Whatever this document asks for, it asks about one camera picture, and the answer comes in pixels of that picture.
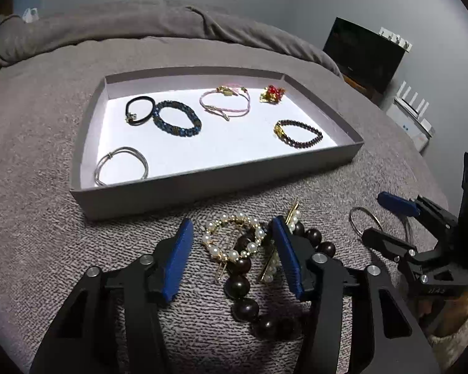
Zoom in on gold pearl hair clip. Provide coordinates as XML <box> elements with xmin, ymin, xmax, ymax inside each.
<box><xmin>256</xmin><ymin>199</ymin><xmax>300</xmax><ymax>285</ymax></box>

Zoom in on blue bead bracelet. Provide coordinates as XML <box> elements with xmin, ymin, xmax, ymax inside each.
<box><xmin>152</xmin><ymin>100</ymin><xmax>203</xmax><ymax>138</ymax></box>

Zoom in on black hair tie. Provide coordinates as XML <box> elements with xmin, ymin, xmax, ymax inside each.
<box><xmin>124</xmin><ymin>95</ymin><xmax>158</xmax><ymax>126</ymax></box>

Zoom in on dark bead bracelet gold charm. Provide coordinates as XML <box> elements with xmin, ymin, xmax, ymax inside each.
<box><xmin>273</xmin><ymin>119</ymin><xmax>324</xmax><ymax>150</ymax></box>

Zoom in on grey duvet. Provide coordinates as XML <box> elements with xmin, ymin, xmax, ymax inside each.
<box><xmin>0</xmin><ymin>0</ymin><xmax>344</xmax><ymax>79</ymax></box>

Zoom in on person's right forearm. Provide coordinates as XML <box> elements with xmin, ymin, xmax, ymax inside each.
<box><xmin>424</xmin><ymin>291</ymin><xmax>468</xmax><ymax>373</ymax></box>

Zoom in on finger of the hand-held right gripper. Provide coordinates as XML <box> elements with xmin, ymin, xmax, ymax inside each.
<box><xmin>361</xmin><ymin>227</ymin><xmax>417</xmax><ymax>264</ymax></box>
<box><xmin>377</xmin><ymin>191</ymin><xmax>460</xmax><ymax>229</ymax></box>

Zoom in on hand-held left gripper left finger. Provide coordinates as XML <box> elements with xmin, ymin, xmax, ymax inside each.
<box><xmin>29</xmin><ymin>217</ymin><xmax>196</xmax><ymax>374</ymax></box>

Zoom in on dark wooden bead bracelet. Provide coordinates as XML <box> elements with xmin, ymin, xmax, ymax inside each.
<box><xmin>224</xmin><ymin>221</ymin><xmax>337</xmax><ymax>341</ymax></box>

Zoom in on grey cardboard tray box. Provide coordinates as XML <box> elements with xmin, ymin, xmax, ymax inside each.
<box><xmin>69</xmin><ymin>66</ymin><xmax>365</xmax><ymax>221</ymax></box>

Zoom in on red and gold charm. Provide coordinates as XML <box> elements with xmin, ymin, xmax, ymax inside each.
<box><xmin>259</xmin><ymin>84</ymin><xmax>286</xmax><ymax>105</ymax></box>

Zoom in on white wall sockets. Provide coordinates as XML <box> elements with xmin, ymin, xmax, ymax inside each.
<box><xmin>378</xmin><ymin>26</ymin><xmax>413</xmax><ymax>52</ymax></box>

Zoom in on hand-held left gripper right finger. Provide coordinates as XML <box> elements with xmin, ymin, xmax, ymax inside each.
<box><xmin>271</xmin><ymin>215</ymin><xmax>441</xmax><ymax>374</ymax></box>

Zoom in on white router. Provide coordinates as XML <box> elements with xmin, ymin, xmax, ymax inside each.
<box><xmin>386</xmin><ymin>80</ymin><xmax>436</xmax><ymax>153</ymax></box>

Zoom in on white pearl bracelet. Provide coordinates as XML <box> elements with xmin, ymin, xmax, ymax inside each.
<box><xmin>202</xmin><ymin>213</ymin><xmax>267</xmax><ymax>282</ymax></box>

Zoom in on silver wire bangle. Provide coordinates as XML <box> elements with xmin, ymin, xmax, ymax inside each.
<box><xmin>94</xmin><ymin>146</ymin><xmax>149</xmax><ymax>187</ymax></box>

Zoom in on wooden television stand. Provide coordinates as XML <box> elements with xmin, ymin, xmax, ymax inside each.
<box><xmin>342</xmin><ymin>73</ymin><xmax>383</xmax><ymax>104</ymax></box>

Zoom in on black television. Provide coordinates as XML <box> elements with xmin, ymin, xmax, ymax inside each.
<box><xmin>322</xmin><ymin>17</ymin><xmax>407</xmax><ymax>94</ymax></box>

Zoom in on pink cord bracelet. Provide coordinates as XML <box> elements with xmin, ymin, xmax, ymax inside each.
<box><xmin>199</xmin><ymin>85</ymin><xmax>251</xmax><ymax>122</ymax></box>

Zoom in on thin silver ring bangle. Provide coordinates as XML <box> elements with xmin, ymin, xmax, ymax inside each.
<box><xmin>349</xmin><ymin>206</ymin><xmax>411</xmax><ymax>242</ymax></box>

